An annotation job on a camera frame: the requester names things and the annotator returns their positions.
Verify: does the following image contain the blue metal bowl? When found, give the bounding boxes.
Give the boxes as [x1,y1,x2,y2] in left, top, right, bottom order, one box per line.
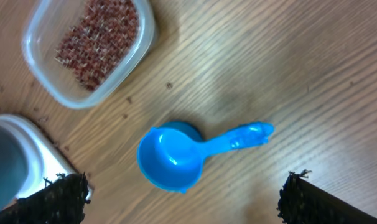
[0,128,28,210]

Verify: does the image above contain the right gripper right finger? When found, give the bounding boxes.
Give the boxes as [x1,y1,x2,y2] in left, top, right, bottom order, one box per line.
[276,169,377,224]

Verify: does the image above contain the clear plastic food container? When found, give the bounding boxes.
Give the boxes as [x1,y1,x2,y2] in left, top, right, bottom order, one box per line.
[21,0,158,110]

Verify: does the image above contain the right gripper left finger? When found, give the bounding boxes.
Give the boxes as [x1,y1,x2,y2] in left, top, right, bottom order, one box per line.
[0,173,91,224]

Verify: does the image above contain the red beans in container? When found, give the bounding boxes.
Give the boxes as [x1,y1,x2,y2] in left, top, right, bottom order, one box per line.
[55,0,139,91]

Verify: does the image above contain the blue plastic measuring scoop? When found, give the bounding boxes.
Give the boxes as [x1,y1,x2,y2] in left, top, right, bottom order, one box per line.
[137,121,274,194]

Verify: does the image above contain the white digital kitchen scale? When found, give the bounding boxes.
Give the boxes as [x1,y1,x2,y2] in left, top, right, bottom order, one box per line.
[0,114,78,200]

